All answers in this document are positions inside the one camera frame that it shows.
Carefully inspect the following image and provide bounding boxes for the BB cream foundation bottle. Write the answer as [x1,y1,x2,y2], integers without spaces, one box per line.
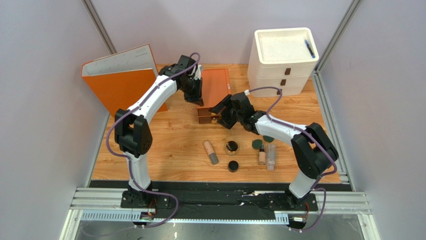
[257,144,266,166]

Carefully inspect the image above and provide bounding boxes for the white three-drawer cabinet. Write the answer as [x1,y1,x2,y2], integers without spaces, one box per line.
[247,27,319,98]

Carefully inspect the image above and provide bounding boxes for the orange white ring binder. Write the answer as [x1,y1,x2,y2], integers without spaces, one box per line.
[81,43,158,116]

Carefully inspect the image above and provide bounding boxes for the green round puff near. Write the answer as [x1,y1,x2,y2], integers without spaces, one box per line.
[251,139,263,150]

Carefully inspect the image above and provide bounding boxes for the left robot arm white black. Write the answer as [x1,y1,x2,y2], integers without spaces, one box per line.
[107,55,204,208]

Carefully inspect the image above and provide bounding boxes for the green round puff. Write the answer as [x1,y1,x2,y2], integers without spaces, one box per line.
[263,135,275,143]
[251,139,263,150]

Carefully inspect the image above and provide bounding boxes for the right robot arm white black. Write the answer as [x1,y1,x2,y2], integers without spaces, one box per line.
[209,90,339,209]

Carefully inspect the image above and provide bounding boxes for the beige concealer tube grey cap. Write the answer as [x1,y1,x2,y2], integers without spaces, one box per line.
[202,140,219,165]

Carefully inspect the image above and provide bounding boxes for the black jar lid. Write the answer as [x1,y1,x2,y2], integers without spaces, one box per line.
[227,160,239,173]

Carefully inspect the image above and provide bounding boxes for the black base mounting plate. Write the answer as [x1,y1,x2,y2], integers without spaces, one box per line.
[120,190,320,212]

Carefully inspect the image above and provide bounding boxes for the blue pen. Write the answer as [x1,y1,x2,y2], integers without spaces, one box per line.
[304,39,316,59]

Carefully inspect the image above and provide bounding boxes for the aluminium rail frame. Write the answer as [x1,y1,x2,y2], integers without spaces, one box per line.
[60,181,380,240]

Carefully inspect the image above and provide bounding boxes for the orange makeup drawer box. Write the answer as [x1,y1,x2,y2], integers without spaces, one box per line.
[197,68,232,124]

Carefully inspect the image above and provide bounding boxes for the clear plastic bottle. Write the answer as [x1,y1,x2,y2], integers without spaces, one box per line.
[266,143,277,171]

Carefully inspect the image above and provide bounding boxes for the green round puff far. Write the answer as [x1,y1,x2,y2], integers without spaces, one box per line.
[263,135,275,143]

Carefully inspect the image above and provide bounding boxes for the open glass cream jar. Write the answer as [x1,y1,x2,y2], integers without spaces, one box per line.
[225,140,240,156]

